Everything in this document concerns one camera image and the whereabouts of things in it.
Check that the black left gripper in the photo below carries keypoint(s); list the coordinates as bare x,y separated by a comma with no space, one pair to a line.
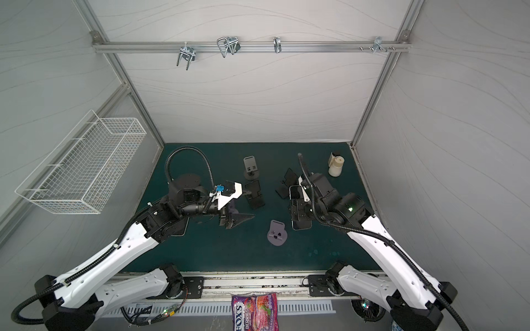
232,221

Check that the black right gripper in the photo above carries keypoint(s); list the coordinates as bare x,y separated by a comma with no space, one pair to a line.
300,205

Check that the black phone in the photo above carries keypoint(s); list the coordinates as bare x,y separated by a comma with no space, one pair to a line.
300,217

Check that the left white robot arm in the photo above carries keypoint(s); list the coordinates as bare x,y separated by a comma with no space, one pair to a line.
142,233

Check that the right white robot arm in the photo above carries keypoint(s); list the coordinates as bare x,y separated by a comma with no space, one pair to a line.
414,299

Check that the black round stand back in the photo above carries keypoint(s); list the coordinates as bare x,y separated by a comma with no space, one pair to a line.
251,168

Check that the grey round stand front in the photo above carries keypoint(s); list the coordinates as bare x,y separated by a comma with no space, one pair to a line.
277,234

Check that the white salt shaker beige cap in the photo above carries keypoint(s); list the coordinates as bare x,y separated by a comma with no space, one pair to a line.
336,168

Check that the pink Fox's candy bag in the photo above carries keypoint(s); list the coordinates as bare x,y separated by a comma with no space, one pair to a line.
255,312

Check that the blue white ceramic plate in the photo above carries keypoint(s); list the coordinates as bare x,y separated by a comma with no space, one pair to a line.
395,327

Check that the metal clamp small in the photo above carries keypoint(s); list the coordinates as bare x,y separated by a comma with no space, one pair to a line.
277,45

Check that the metal U-bolt clamp left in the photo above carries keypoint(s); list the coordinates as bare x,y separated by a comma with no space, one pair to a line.
186,55

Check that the metal u-bolt clamp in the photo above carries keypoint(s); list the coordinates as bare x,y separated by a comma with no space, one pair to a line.
186,55
228,45

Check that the metal U-bolt clamp middle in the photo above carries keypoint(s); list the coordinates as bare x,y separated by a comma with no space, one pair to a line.
228,45

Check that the aluminium top crossbar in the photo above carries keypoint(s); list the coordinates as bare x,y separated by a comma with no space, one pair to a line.
247,47

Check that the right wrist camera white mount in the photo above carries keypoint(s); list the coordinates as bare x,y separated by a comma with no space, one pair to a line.
304,188

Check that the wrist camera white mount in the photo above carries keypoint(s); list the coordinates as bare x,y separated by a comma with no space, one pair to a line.
304,188
223,194

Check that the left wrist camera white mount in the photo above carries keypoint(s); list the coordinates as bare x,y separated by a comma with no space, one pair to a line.
223,194

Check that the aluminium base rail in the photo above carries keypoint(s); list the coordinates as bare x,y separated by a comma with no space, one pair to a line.
252,285

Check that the metal bracket right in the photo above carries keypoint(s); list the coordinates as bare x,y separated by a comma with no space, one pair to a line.
377,46

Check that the white wire basket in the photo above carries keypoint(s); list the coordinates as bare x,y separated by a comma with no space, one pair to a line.
79,175

